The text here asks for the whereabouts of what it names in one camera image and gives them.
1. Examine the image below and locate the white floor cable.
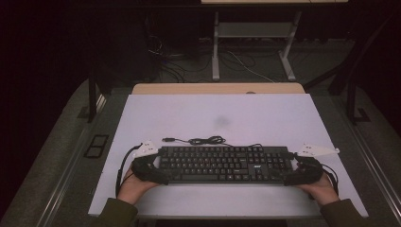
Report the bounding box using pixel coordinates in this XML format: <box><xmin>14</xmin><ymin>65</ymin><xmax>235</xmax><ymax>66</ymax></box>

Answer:
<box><xmin>226</xmin><ymin>50</ymin><xmax>276</xmax><ymax>84</ymax></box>

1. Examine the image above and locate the thin black upright stand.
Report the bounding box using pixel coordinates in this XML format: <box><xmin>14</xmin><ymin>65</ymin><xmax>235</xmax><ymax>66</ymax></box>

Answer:
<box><xmin>86</xmin><ymin>70</ymin><xmax>99</xmax><ymax>124</ymax></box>

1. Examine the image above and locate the wooden table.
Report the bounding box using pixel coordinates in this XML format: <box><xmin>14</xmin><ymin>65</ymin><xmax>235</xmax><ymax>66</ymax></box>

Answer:
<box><xmin>131</xmin><ymin>82</ymin><xmax>306</xmax><ymax>96</ymax></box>

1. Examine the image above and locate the grey metal stand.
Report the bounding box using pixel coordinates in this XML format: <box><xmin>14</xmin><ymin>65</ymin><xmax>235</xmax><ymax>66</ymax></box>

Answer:
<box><xmin>211</xmin><ymin>10</ymin><xmax>303</xmax><ymax>82</ymax></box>

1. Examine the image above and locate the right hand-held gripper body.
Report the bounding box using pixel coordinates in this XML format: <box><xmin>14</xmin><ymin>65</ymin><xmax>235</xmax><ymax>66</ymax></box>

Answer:
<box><xmin>296</xmin><ymin>143</ymin><xmax>340</xmax><ymax>185</ymax></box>

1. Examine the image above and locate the person's left hand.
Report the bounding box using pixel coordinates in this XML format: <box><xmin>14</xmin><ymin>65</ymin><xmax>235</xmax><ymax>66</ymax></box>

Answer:
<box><xmin>116</xmin><ymin>166</ymin><xmax>159</xmax><ymax>206</ymax></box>

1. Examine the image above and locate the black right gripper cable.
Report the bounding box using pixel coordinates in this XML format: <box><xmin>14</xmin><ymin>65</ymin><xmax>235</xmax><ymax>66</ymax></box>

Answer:
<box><xmin>321</xmin><ymin>163</ymin><xmax>340</xmax><ymax>197</ymax></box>

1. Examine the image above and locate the black angled stand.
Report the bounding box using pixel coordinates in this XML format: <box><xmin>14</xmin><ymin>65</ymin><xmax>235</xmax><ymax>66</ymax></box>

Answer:
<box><xmin>302</xmin><ymin>13</ymin><xmax>373</xmax><ymax>126</ymax></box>

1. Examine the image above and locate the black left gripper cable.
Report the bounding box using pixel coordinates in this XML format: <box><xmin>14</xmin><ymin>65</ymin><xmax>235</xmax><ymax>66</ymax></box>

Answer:
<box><xmin>114</xmin><ymin>143</ymin><xmax>144</xmax><ymax>198</ymax></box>

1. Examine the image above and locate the person's right hand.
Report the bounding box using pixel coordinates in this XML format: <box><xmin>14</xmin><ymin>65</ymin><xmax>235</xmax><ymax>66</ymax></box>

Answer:
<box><xmin>296</xmin><ymin>172</ymin><xmax>340</xmax><ymax>207</ymax></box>

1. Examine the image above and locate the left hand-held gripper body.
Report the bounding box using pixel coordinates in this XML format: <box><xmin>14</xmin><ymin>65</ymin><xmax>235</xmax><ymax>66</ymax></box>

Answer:
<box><xmin>131</xmin><ymin>140</ymin><xmax>159</xmax><ymax>183</ymax></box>

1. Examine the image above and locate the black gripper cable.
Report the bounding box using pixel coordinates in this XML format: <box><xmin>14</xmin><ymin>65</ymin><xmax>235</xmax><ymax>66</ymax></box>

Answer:
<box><xmin>321</xmin><ymin>163</ymin><xmax>340</xmax><ymax>197</ymax></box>
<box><xmin>114</xmin><ymin>143</ymin><xmax>144</xmax><ymax>198</ymax></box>

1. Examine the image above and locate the black floor cable bundle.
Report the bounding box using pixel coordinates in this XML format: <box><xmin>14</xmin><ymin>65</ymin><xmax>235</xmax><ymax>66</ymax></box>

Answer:
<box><xmin>146</xmin><ymin>33</ymin><xmax>213</xmax><ymax>83</ymax></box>

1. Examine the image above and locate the black computer keyboard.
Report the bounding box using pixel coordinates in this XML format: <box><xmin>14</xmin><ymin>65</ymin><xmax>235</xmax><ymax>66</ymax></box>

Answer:
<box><xmin>157</xmin><ymin>145</ymin><xmax>296</xmax><ymax>185</ymax></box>

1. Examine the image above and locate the black keyboard cable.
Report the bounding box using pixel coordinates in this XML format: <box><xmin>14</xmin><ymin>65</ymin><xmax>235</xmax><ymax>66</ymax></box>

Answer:
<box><xmin>162</xmin><ymin>135</ymin><xmax>264</xmax><ymax>149</ymax></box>

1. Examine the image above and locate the black floor socket frame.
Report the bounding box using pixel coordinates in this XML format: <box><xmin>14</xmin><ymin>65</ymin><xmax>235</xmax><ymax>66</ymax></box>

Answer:
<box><xmin>82</xmin><ymin>133</ymin><xmax>110</xmax><ymax>160</ymax></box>

